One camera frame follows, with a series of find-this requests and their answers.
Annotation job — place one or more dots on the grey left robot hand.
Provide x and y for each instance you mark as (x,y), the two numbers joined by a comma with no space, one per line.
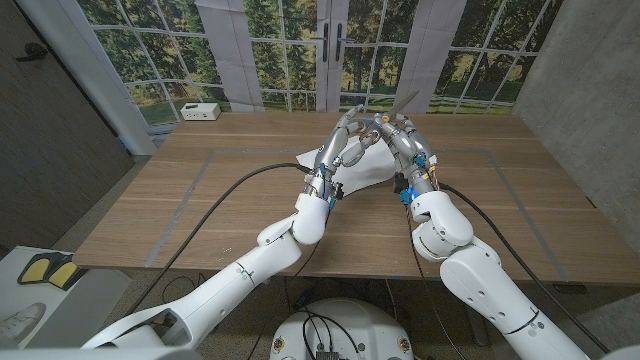
(327,155)

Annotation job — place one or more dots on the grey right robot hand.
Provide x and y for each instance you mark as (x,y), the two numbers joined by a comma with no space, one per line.
(412,155)

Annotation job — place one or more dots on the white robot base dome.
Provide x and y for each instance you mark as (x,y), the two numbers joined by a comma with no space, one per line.
(360,320)

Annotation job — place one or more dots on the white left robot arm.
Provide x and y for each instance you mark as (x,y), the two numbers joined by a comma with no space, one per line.
(230,285)

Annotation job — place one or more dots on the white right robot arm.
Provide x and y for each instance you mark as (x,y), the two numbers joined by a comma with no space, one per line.
(480,285)

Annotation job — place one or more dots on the large white paper sheet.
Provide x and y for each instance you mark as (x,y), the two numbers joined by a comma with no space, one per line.
(375,170)

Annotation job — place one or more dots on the printed window forest backdrop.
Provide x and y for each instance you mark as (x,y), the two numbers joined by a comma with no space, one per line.
(280,60)

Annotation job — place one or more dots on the white power strip box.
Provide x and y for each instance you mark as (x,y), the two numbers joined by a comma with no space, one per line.
(200,111)

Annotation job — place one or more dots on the grey table leg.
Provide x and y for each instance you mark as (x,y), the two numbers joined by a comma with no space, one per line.
(478,334)

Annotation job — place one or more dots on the yellow black foot pedal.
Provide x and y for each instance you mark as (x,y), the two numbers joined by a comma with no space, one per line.
(37,270)

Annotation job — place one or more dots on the white sneaker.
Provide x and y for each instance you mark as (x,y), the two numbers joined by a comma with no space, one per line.
(20,325)

